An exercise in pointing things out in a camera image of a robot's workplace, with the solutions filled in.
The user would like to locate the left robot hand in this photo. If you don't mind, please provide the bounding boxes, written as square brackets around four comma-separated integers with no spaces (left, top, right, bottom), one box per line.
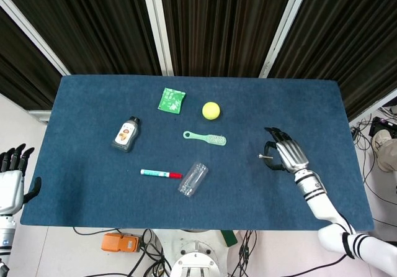
[0,143,42,216]

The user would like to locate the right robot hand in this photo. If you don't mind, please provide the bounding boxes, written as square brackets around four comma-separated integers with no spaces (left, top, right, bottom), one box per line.
[264,127,310,173]

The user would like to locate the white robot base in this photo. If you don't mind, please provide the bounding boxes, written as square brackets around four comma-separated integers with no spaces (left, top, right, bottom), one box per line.
[153,229,232,277]

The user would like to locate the green hair brush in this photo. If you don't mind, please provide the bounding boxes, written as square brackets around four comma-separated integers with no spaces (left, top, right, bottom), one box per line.
[182,130,228,148]

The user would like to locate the yellow tennis ball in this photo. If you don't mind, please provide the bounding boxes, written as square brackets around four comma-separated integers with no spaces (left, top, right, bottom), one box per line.
[202,101,222,122]

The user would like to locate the beige shoe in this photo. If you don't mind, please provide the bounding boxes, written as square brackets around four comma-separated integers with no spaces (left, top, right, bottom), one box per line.
[372,130,397,172]

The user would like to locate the clear plastic bottle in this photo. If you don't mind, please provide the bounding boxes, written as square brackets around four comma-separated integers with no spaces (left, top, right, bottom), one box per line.
[177,161,209,199]

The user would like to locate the blue table cloth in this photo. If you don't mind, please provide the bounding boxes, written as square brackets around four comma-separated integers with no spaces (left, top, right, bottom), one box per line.
[20,74,375,232]

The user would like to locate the orange power box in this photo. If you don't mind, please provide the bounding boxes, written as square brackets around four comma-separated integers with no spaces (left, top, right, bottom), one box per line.
[101,232,143,253]

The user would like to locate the dark sauce bottle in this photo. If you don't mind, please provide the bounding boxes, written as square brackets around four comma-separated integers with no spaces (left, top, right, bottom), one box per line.
[111,116,141,153]

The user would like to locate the green snack packet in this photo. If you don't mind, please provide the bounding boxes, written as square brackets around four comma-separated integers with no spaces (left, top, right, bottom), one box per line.
[157,87,187,115]

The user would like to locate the red capped marker pen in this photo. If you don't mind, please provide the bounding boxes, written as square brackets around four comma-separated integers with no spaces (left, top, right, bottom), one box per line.
[140,168,184,180]

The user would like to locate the black device with cables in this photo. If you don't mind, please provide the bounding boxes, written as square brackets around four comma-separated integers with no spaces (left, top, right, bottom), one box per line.
[368,117,395,139]

